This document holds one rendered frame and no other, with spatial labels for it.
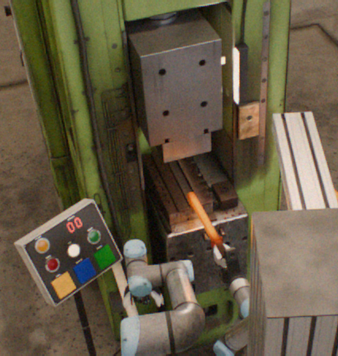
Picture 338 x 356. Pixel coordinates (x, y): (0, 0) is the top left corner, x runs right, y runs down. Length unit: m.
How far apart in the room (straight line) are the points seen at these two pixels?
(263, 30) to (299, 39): 3.35
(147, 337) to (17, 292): 2.17
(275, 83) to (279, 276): 1.65
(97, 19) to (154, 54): 0.23
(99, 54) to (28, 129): 2.74
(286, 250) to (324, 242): 0.07
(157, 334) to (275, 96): 1.32
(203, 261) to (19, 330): 1.25
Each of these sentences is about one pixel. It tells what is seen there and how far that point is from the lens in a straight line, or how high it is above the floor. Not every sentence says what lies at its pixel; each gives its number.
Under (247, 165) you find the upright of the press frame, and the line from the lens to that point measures 2.91.
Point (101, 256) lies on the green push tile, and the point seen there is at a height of 1.02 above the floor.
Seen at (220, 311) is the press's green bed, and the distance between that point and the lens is 3.36.
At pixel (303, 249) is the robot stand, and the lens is 1.19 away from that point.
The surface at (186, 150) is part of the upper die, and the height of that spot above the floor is 1.30.
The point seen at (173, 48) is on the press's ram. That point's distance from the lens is 2.27.
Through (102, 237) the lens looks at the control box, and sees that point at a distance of 2.56.
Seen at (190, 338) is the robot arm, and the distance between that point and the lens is 1.80.
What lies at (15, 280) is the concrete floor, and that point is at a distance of 3.94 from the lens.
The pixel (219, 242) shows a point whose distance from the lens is 2.53.
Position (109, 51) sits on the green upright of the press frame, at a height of 1.73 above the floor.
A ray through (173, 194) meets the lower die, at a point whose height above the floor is 0.99.
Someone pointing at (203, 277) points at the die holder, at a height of 0.58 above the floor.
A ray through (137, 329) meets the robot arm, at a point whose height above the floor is 1.46.
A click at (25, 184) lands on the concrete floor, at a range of 4.54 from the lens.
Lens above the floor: 2.91
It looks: 42 degrees down
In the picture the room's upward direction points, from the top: 5 degrees counter-clockwise
